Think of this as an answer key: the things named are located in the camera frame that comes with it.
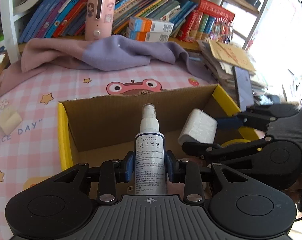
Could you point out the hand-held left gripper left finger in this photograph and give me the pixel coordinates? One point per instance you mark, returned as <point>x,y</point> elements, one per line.
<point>128,167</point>

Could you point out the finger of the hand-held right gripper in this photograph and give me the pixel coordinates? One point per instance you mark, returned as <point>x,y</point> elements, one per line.
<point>203,150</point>
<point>228,124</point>

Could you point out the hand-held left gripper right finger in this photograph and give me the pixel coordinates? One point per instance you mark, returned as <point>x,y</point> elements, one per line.
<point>169,166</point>

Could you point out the yellow tape roll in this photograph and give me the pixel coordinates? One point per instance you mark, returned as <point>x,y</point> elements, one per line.
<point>234,143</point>

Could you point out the white spray bottle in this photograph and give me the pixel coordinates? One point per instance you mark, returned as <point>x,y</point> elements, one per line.
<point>151,155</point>

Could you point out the white pocket tissue pack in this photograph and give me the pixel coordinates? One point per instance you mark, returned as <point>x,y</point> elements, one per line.
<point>198,127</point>

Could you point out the yellow-edged cardboard box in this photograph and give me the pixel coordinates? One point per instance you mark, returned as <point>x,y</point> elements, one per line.
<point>111,125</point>

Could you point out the black smartphone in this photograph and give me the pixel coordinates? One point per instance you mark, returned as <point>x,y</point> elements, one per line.
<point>243,87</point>

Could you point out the stack of papers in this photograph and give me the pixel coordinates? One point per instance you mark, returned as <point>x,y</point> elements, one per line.
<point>215,67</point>

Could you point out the brown paper envelope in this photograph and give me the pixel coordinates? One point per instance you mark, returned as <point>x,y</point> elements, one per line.
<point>230,55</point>

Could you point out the colourful paper ornament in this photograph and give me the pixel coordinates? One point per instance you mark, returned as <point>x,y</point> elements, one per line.
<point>223,30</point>

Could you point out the thick red dictionary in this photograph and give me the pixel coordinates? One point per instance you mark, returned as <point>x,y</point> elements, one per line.
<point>215,10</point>

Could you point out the purple and pink cloth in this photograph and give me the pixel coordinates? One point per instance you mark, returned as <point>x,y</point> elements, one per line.
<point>116,52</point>

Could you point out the orange and white carton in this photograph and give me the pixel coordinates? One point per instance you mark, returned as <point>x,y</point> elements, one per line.
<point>151,25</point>
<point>146,36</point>

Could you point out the cream eraser block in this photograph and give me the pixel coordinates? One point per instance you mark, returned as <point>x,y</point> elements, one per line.
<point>8,121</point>

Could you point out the pink cylindrical desk gadget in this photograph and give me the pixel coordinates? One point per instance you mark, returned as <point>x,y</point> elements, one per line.
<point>99,15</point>

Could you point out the row of colourful books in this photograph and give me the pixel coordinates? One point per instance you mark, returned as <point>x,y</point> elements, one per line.
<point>53,17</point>

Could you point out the white bookshelf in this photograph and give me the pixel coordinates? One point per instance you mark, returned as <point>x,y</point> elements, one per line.
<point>8,30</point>

